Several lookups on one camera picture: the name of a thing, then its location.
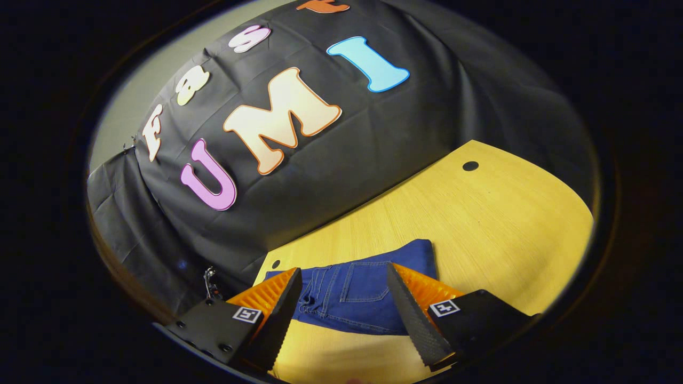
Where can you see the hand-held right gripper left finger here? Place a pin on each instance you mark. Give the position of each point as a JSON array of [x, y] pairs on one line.
[[277, 320]]

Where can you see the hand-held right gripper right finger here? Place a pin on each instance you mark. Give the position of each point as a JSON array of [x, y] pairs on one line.
[[413, 320]]

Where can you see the blue denim jeans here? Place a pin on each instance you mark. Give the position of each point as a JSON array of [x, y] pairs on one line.
[[363, 298]]

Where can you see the black backdrop cloth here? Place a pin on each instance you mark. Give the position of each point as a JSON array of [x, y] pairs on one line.
[[341, 176]]

